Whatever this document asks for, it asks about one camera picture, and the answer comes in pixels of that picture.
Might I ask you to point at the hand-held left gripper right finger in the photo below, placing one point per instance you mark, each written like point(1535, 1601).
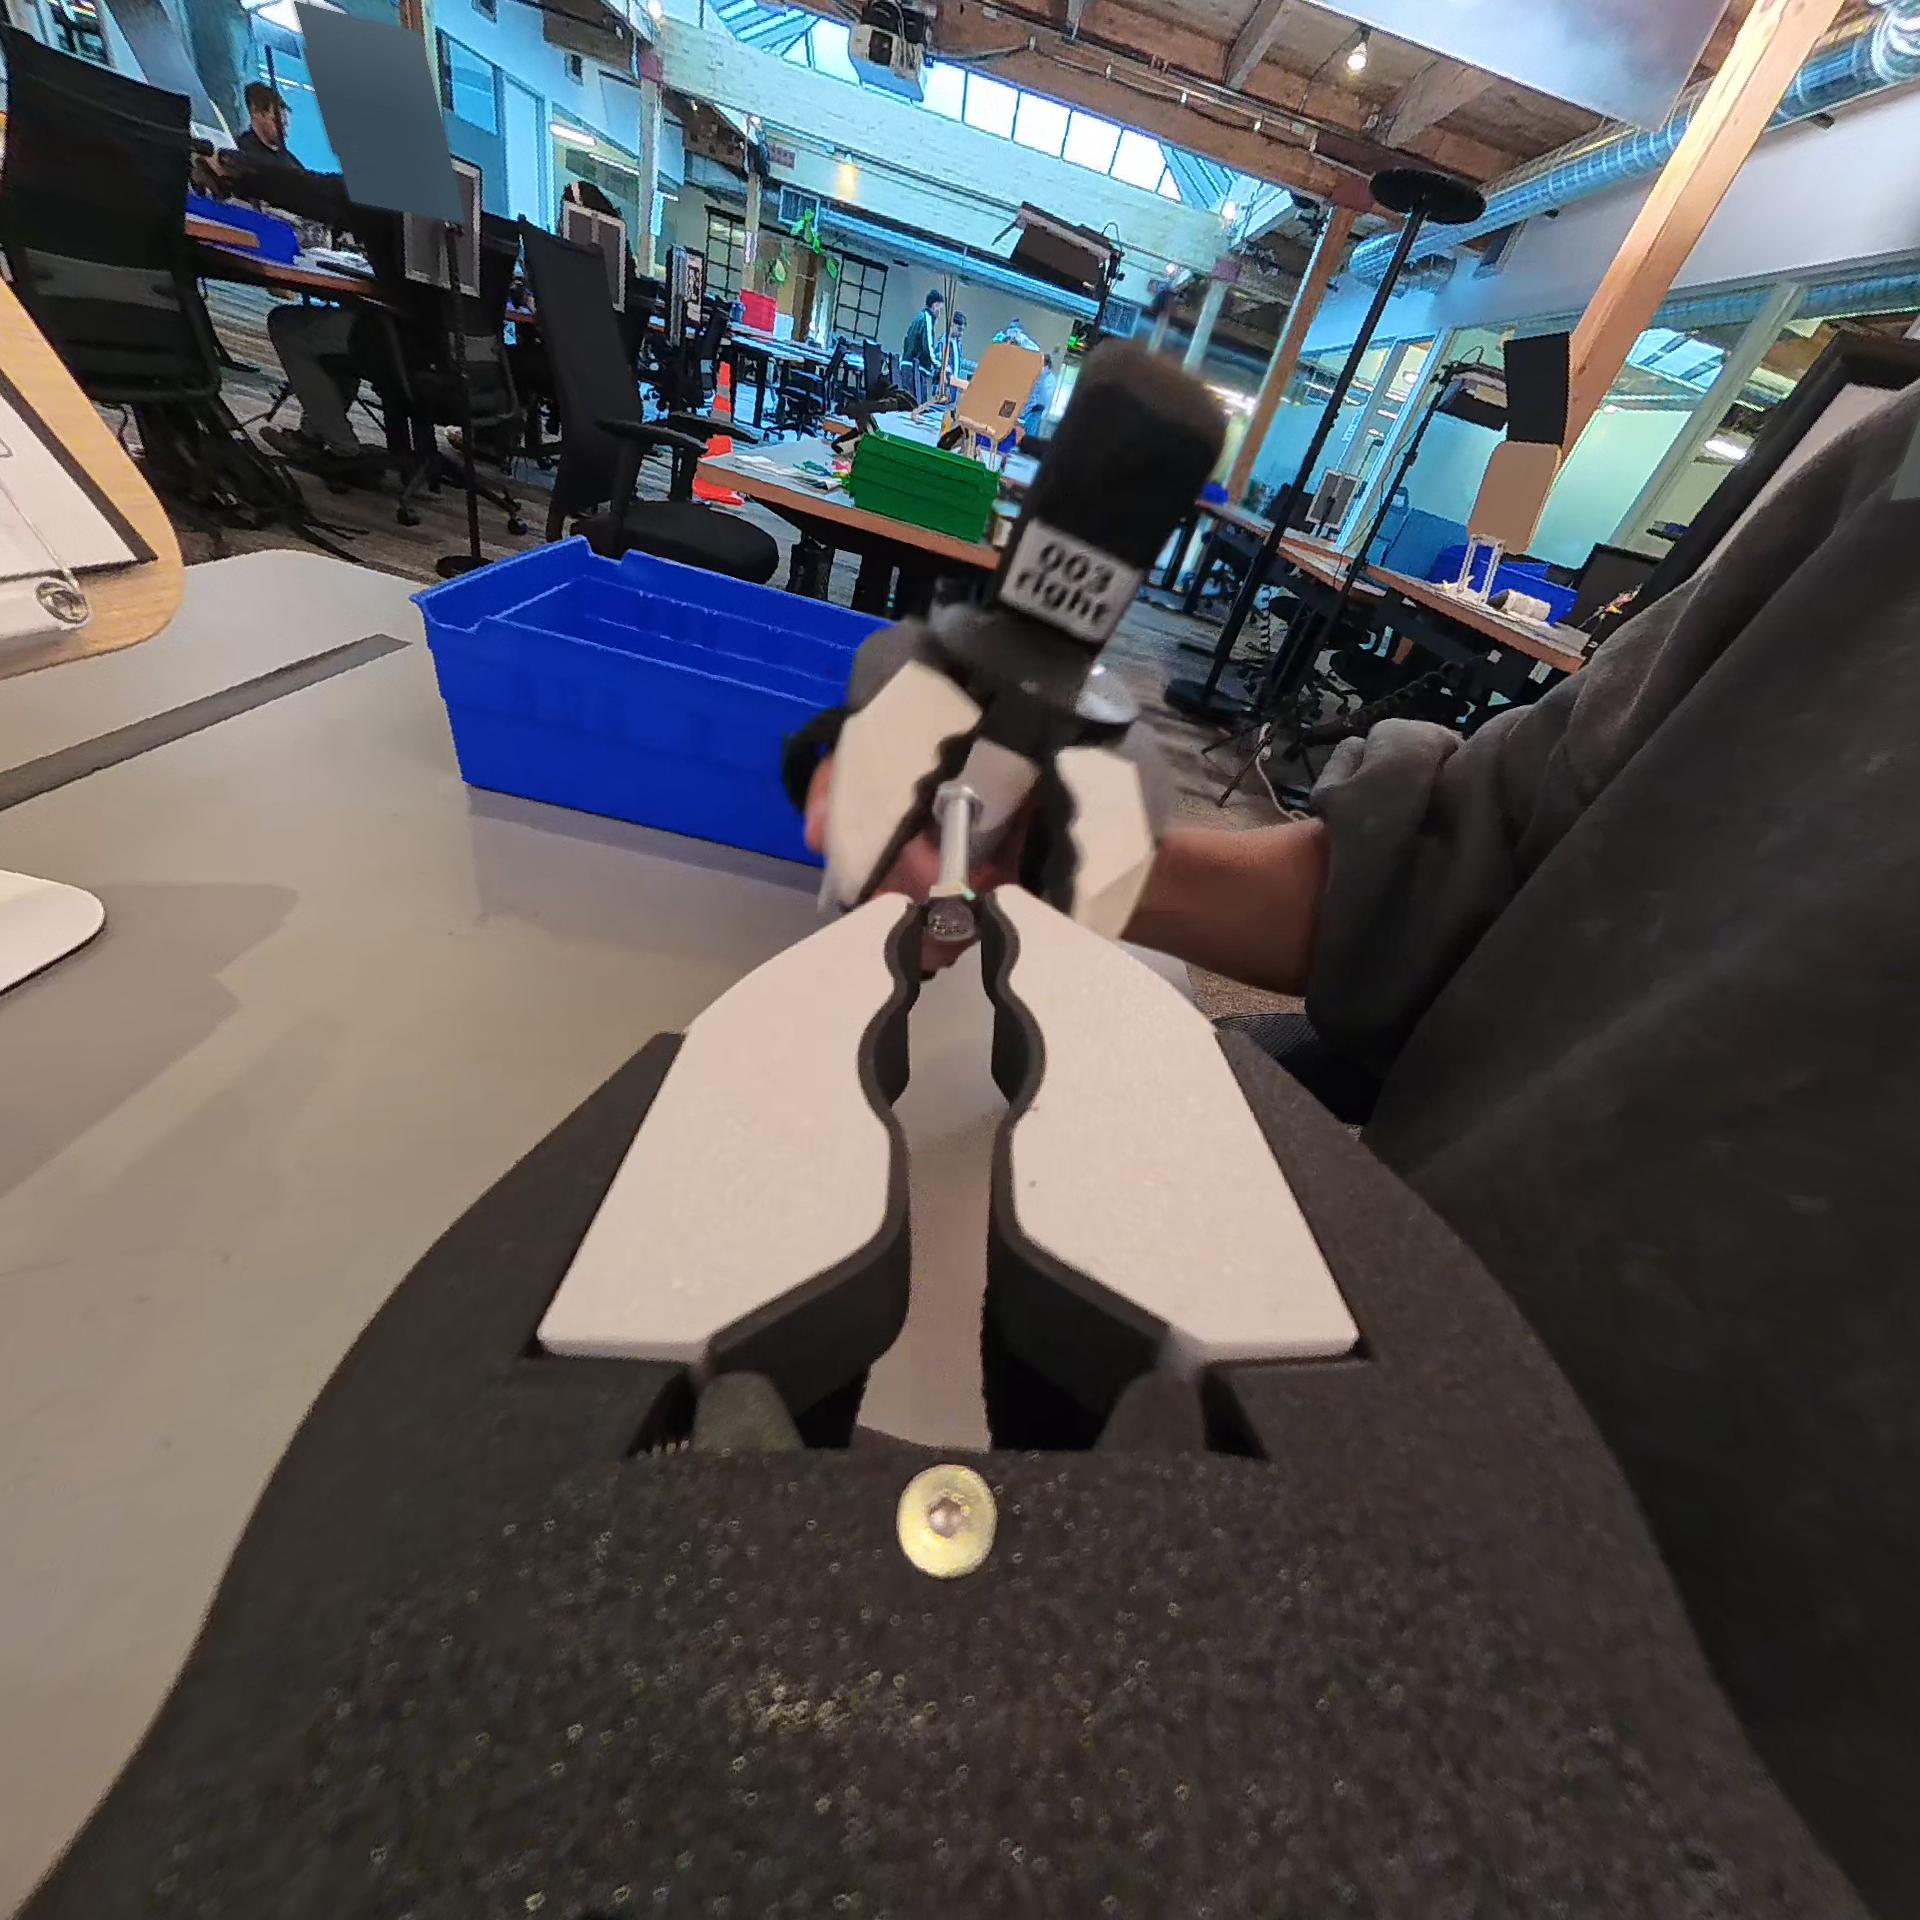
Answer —
point(1187, 1187)

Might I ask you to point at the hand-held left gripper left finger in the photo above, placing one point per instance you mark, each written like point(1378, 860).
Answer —
point(736, 1187)

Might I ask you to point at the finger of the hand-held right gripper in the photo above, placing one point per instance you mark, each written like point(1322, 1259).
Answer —
point(1111, 841)
point(895, 774)

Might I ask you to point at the silver bolt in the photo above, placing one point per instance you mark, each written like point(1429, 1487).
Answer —
point(950, 887)

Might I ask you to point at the blue plastic bin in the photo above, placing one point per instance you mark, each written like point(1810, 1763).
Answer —
point(645, 705)

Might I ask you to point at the person's right forearm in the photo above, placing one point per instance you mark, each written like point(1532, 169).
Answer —
point(1593, 780)

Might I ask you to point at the grey desk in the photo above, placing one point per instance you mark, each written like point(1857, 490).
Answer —
point(272, 1051)

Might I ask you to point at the person's right hand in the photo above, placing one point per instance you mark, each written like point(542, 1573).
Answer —
point(1217, 901)

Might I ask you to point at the green crate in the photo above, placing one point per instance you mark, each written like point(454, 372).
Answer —
point(926, 487)

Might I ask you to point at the black pole stand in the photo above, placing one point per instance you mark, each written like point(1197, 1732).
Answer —
point(1338, 423)

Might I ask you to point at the wooden table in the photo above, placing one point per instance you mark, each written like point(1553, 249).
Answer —
point(870, 515)

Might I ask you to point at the black office chair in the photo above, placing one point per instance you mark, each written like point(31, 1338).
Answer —
point(107, 210)
point(616, 388)

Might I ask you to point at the person's dark clothing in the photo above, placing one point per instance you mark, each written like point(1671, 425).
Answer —
point(1742, 1348)

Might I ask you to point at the wooden beam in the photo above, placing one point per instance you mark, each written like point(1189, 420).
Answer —
point(1695, 210)

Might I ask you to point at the printed instruction sheet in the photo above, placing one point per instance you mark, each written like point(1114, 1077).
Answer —
point(55, 498)

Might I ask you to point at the silver ventilation duct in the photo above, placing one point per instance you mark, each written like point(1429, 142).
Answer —
point(1681, 136)

